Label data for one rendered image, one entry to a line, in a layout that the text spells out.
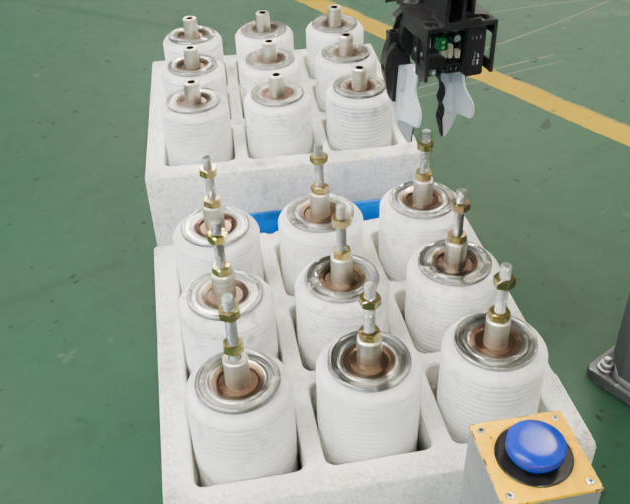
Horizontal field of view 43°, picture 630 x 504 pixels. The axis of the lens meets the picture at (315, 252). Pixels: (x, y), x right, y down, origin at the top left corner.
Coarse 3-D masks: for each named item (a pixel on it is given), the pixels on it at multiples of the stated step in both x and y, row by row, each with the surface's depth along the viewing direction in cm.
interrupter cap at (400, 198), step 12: (396, 192) 93; (408, 192) 93; (432, 192) 93; (444, 192) 92; (396, 204) 91; (408, 204) 91; (432, 204) 91; (444, 204) 90; (408, 216) 89; (420, 216) 89; (432, 216) 89
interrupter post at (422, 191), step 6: (414, 180) 90; (432, 180) 90; (414, 186) 90; (420, 186) 89; (426, 186) 89; (432, 186) 90; (414, 192) 90; (420, 192) 90; (426, 192) 90; (414, 198) 91; (420, 198) 90; (426, 198) 90; (420, 204) 91; (426, 204) 91
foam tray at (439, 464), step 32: (160, 256) 97; (160, 288) 92; (160, 320) 88; (288, 320) 87; (160, 352) 84; (288, 352) 83; (416, 352) 82; (160, 384) 80; (544, 384) 78; (160, 416) 77; (576, 416) 75; (192, 448) 77; (320, 448) 73; (448, 448) 73; (192, 480) 71; (256, 480) 71; (288, 480) 70; (320, 480) 70; (352, 480) 70; (384, 480) 70; (416, 480) 71; (448, 480) 72
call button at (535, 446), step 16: (512, 432) 55; (528, 432) 55; (544, 432) 55; (560, 432) 55; (512, 448) 54; (528, 448) 54; (544, 448) 54; (560, 448) 54; (528, 464) 53; (544, 464) 53; (560, 464) 54
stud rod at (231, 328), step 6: (228, 294) 64; (222, 300) 64; (228, 300) 64; (222, 306) 65; (228, 306) 64; (234, 306) 65; (228, 312) 65; (228, 324) 66; (234, 324) 66; (228, 330) 66; (234, 330) 66; (228, 336) 67; (234, 336) 67; (228, 342) 67; (234, 342) 67; (240, 354) 68; (234, 360) 68
